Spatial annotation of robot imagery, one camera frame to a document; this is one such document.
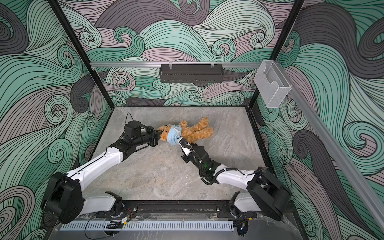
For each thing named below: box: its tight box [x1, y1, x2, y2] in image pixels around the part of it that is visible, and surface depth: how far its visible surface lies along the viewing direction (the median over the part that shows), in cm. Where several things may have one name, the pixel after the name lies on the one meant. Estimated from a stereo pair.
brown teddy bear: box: [158, 117, 214, 146], surface depth 80 cm
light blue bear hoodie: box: [167, 124, 182, 146], surface depth 79 cm
